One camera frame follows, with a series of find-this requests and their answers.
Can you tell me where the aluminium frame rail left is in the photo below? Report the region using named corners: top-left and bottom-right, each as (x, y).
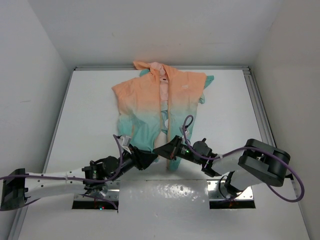
top-left (6, 68), bottom-right (77, 240)

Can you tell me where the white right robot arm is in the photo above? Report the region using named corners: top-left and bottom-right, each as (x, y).
top-left (154, 136), bottom-right (291, 197)

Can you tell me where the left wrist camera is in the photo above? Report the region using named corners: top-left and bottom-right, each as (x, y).
top-left (118, 135), bottom-right (132, 152)

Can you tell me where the aluminium frame rail right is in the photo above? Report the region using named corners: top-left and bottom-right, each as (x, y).
top-left (243, 68), bottom-right (276, 147)

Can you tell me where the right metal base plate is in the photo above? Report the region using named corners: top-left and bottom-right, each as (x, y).
top-left (207, 179), bottom-right (254, 202)

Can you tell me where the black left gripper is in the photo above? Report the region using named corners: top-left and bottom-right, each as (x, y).
top-left (110, 142), bottom-right (157, 181)

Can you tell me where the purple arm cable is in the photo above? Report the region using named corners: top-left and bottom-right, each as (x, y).
top-left (182, 114), bottom-right (305, 203)
top-left (0, 134), bottom-right (126, 212)

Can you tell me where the aluminium frame rail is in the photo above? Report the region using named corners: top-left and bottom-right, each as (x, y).
top-left (6, 68), bottom-right (77, 240)
top-left (73, 65), bottom-right (251, 72)
top-left (243, 68), bottom-right (276, 147)

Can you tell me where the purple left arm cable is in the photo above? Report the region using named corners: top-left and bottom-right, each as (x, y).
top-left (0, 134), bottom-right (126, 212)

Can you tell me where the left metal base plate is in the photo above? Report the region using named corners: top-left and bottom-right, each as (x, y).
top-left (74, 180), bottom-right (121, 202)

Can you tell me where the orange and teal zip jacket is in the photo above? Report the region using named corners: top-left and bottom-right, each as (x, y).
top-left (111, 59), bottom-right (216, 173)

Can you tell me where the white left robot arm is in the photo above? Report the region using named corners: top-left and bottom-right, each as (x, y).
top-left (0, 146), bottom-right (158, 211)

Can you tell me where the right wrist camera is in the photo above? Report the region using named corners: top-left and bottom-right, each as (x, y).
top-left (179, 125), bottom-right (191, 139)

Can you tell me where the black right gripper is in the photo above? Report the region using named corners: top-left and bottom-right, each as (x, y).
top-left (153, 135), bottom-right (203, 166)

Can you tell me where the aluminium frame rail back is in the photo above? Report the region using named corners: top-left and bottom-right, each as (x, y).
top-left (73, 65), bottom-right (251, 72)

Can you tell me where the metal base plate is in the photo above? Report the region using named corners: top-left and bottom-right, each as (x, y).
top-left (74, 180), bottom-right (121, 202)
top-left (207, 179), bottom-right (254, 202)

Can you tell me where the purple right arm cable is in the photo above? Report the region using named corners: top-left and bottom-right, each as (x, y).
top-left (182, 114), bottom-right (305, 203)

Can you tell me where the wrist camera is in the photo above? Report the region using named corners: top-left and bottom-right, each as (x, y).
top-left (118, 135), bottom-right (132, 152)
top-left (179, 125), bottom-right (191, 139)

